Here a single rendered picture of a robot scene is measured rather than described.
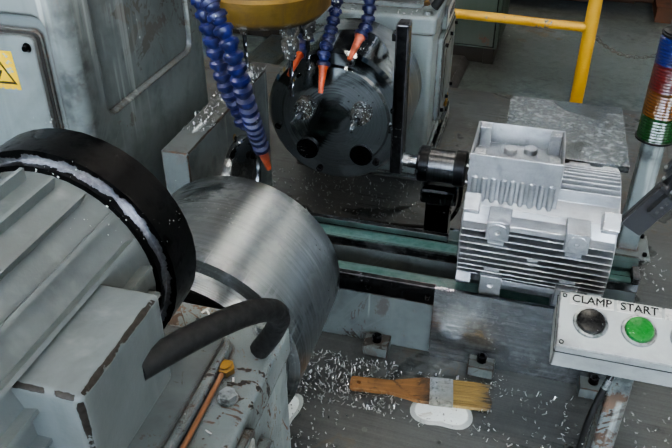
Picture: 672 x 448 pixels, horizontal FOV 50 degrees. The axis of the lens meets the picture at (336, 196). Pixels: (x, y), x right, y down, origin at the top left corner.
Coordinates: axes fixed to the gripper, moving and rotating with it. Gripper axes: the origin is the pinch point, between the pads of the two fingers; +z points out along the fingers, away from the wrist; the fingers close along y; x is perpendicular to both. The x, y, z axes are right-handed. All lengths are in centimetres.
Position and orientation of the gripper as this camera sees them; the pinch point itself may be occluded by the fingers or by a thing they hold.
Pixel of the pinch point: (649, 209)
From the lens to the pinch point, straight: 99.1
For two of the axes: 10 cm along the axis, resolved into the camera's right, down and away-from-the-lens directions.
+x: 8.3, 5.5, 0.7
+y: -2.7, 5.2, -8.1
